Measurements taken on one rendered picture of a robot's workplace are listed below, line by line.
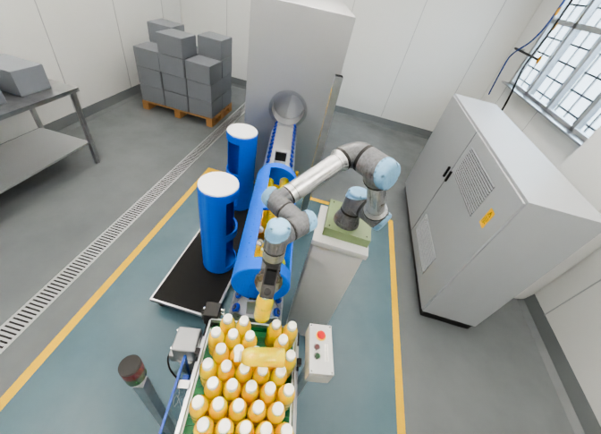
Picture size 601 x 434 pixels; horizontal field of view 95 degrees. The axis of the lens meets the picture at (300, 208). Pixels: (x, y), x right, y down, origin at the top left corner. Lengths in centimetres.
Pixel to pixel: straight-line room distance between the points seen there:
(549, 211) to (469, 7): 445
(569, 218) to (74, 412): 325
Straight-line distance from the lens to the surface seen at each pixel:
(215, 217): 203
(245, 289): 142
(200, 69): 466
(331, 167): 105
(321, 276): 179
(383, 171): 104
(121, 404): 243
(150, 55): 506
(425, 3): 602
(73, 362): 263
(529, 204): 219
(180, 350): 153
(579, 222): 241
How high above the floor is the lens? 227
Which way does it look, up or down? 41 degrees down
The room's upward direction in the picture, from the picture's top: 14 degrees clockwise
